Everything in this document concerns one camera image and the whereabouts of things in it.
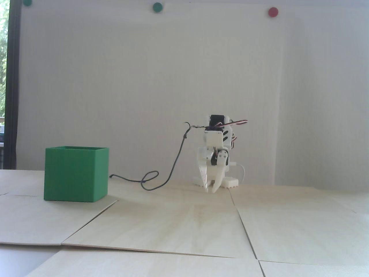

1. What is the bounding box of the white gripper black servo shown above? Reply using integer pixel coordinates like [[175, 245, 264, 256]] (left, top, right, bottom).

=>
[[197, 147, 231, 193]]

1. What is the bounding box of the green open box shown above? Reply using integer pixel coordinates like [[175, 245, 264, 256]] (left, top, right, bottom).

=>
[[44, 146, 109, 202]]

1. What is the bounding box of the white backdrop sheet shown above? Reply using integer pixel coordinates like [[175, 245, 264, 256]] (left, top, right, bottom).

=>
[[17, 2, 284, 185]]

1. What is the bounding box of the white cable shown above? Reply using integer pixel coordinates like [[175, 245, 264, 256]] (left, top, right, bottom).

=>
[[229, 162, 247, 184]]

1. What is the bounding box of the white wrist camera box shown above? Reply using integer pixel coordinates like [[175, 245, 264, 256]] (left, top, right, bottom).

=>
[[204, 128, 224, 148]]

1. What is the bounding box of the red white black servo wire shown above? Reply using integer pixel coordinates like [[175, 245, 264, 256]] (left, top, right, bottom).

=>
[[221, 119, 248, 127]]

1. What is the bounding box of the thin black cable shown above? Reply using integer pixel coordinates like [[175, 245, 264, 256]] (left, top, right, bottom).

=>
[[109, 122, 208, 191]]

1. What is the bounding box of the dark window frame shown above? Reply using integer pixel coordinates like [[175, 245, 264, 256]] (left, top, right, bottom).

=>
[[3, 0, 22, 170]]

